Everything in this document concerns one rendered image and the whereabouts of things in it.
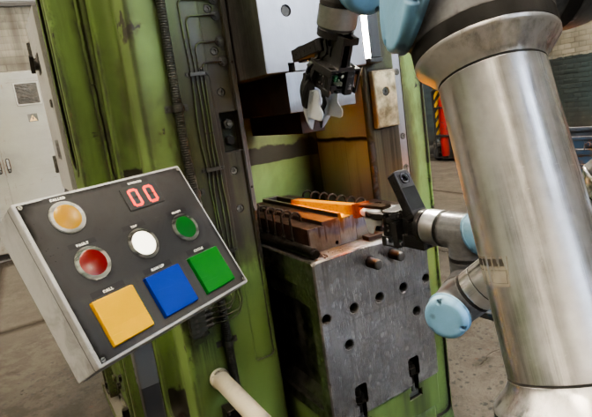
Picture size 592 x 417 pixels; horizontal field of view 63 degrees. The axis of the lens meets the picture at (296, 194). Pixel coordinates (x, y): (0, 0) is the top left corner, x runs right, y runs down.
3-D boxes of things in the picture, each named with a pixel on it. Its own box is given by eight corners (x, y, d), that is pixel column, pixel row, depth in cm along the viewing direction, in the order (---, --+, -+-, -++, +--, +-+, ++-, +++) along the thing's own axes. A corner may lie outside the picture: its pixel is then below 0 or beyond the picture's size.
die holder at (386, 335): (439, 371, 142) (425, 225, 134) (335, 430, 123) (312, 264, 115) (329, 316, 190) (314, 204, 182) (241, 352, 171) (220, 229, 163)
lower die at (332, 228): (371, 234, 132) (367, 204, 130) (310, 255, 122) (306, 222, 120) (292, 216, 168) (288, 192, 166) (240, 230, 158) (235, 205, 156)
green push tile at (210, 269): (236, 278, 93) (216, 244, 94) (209, 293, 87) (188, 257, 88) (230, 282, 94) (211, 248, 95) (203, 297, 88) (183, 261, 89)
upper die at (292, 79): (356, 103, 126) (351, 66, 124) (291, 113, 116) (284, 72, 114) (277, 113, 161) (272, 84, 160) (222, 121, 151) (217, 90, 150)
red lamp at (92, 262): (113, 273, 77) (107, 247, 76) (82, 282, 74) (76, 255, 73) (109, 269, 79) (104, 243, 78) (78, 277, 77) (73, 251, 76)
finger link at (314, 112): (313, 139, 99) (322, 96, 94) (297, 127, 103) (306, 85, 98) (325, 138, 100) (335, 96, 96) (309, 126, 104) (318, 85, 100)
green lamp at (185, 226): (202, 235, 93) (197, 213, 92) (178, 242, 90) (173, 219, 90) (196, 234, 95) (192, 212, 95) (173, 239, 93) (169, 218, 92)
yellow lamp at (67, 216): (87, 227, 78) (81, 201, 77) (55, 234, 75) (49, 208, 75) (85, 225, 80) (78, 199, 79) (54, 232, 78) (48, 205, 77)
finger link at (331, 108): (333, 137, 101) (336, 95, 96) (317, 124, 105) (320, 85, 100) (345, 133, 103) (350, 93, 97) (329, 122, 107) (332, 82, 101)
